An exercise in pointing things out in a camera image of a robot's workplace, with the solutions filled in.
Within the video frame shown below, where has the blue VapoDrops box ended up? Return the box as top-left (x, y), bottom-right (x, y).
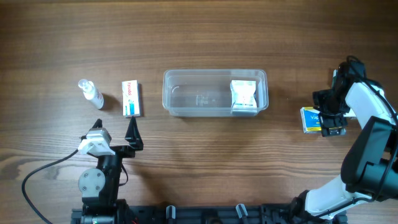
top-left (300, 107), bottom-right (322, 134)

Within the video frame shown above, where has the white spray bottle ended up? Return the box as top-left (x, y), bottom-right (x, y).
top-left (78, 79), bottom-right (104, 110)

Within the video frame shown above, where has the white Panadol box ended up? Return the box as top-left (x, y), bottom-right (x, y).
top-left (122, 80), bottom-right (141, 117)

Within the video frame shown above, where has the white medicine box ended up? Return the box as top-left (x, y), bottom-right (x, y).
top-left (230, 80), bottom-right (257, 110)

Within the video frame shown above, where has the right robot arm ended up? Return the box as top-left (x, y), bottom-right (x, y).
top-left (286, 55), bottom-right (397, 223)

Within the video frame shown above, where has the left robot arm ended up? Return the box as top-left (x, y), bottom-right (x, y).
top-left (71, 117), bottom-right (144, 224)

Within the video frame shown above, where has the clear plastic container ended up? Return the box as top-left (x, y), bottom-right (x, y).
top-left (162, 69), bottom-right (269, 117)

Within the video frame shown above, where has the left black cable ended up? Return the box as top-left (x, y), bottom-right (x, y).
top-left (21, 149), bottom-right (79, 224)

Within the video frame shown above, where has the black cable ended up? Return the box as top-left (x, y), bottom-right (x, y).
top-left (21, 149), bottom-right (79, 224)
top-left (345, 55), bottom-right (398, 200)

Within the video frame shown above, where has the right black cable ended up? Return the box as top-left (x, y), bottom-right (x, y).
top-left (345, 55), bottom-right (398, 200)

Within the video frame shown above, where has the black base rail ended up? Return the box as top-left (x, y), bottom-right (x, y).
top-left (70, 203), bottom-right (348, 224)

